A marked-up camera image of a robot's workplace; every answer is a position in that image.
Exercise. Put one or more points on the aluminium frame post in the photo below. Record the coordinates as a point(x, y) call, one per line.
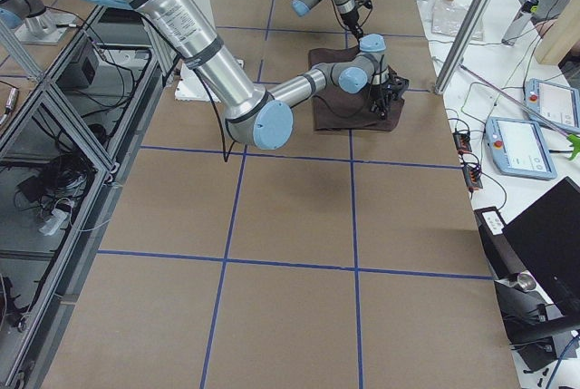
point(460, 44)

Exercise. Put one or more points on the dark brown t-shirt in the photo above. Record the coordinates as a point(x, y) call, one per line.
point(335, 109)

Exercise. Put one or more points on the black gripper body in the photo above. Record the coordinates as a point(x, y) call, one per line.
point(352, 24)
point(379, 91)

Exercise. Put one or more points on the near blue teach pendant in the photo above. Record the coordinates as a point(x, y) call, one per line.
point(518, 148)

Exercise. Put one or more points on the black laptop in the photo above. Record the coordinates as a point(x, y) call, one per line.
point(545, 237)

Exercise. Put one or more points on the black box with label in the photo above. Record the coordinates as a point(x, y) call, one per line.
point(501, 256)

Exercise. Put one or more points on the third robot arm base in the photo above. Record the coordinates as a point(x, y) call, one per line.
point(34, 23)

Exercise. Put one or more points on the clear plastic bag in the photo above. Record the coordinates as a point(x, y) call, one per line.
point(447, 17)

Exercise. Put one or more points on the metal cylinder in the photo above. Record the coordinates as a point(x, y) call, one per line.
point(523, 282)

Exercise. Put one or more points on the blue teach pendant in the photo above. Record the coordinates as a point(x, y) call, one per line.
point(555, 102)
point(518, 148)

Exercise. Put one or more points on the far blue teach pendant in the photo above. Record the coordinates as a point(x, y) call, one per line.
point(555, 102)

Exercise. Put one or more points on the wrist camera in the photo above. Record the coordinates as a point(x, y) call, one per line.
point(398, 86)
point(364, 3)

